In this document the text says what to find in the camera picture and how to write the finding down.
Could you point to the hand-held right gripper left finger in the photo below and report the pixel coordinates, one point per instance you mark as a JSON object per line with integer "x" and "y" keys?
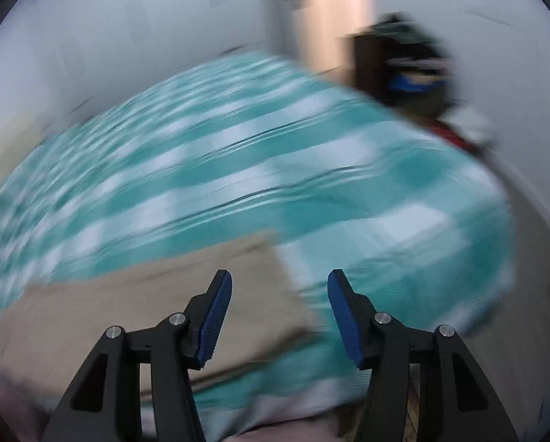
{"x": 215, "y": 320}

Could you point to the white bag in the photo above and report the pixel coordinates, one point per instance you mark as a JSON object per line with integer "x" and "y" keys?
{"x": 475, "y": 124}

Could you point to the red cloth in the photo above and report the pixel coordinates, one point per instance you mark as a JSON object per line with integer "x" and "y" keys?
{"x": 450, "y": 136}

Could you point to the khaki pants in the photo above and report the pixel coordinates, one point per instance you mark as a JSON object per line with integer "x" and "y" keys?
{"x": 118, "y": 313}

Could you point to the bed with green checked sheet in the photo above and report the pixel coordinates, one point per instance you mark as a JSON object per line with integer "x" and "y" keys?
{"x": 302, "y": 170}

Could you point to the white wardrobe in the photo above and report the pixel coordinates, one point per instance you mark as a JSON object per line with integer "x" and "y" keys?
{"x": 164, "y": 32}

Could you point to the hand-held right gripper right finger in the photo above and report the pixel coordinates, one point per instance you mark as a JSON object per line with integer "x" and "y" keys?
{"x": 344, "y": 320}

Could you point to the dark wooden cabinet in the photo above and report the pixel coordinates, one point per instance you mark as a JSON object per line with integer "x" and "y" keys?
{"x": 371, "y": 64}

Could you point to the white door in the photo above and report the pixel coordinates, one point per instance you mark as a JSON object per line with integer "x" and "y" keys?
{"x": 289, "y": 9}

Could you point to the pile of clothes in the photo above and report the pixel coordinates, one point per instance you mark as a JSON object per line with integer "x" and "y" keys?
{"x": 422, "y": 55}

